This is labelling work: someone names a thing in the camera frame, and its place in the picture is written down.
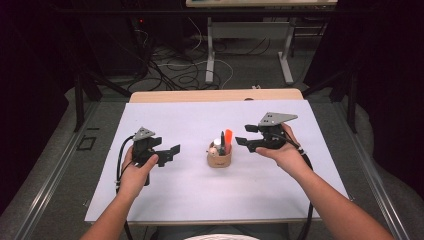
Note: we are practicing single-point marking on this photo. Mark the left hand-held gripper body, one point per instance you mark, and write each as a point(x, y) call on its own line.
point(145, 148)

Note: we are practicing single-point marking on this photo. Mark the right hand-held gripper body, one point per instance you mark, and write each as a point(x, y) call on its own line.
point(273, 133)

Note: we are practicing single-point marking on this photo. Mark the pink-orange highlighter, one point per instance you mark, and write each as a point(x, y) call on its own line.
point(228, 136)

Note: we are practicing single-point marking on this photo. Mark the black ballpoint pen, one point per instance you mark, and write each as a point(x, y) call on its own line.
point(222, 140)

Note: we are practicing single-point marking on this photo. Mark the tan pen holder with bear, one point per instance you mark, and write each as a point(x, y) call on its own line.
point(218, 161)

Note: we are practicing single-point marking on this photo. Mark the person's right hand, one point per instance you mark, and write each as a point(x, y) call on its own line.
point(290, 158)

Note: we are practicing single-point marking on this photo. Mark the person's left hand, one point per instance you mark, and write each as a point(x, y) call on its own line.
point(133, 180)

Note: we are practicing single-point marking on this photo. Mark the wooden table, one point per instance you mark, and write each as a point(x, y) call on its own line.
point(216, 96)

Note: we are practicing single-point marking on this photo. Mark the black metal stand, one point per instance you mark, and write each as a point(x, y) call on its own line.
point(351, 100)
point(79, 100)

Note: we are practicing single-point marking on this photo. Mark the person's white shirt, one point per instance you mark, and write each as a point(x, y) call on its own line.
point(221, 237)

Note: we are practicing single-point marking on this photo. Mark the white metal desk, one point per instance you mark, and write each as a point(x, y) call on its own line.
point(250, 30)

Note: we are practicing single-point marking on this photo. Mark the black equipment case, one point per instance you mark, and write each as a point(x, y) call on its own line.
point(116, 43)

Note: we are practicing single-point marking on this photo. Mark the dark curtain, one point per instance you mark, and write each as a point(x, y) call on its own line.
point(30, 100)
point(393, 83)

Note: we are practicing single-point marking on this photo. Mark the metal floor rail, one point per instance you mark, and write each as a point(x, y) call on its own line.
point(50, 180)
point(373, 173)

